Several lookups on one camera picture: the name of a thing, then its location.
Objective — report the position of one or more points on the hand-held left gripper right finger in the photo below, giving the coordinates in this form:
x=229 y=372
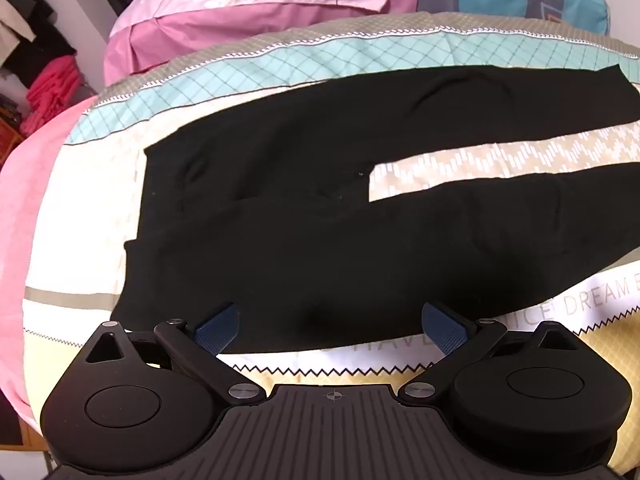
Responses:
x=442 y=329

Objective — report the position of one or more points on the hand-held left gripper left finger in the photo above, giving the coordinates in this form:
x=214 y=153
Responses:
x=219 y=329

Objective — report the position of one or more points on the black pants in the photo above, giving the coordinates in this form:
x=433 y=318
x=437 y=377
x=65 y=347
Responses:
x=300 y=210

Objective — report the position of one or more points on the pink fleece blanket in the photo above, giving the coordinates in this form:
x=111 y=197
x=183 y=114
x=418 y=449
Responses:
x=30 y=210

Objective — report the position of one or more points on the patterned beige teal quilt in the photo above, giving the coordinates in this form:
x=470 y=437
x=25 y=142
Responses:
x=200 y=75

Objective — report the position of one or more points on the pile of red clothes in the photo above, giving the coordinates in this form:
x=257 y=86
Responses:
x=52 y=90

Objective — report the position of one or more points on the pink pillow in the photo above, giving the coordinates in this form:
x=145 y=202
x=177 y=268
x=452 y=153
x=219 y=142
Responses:
x=225 y=25

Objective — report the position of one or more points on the pile of dark clothes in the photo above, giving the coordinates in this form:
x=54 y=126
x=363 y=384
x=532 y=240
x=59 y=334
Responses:
x=45 y=30

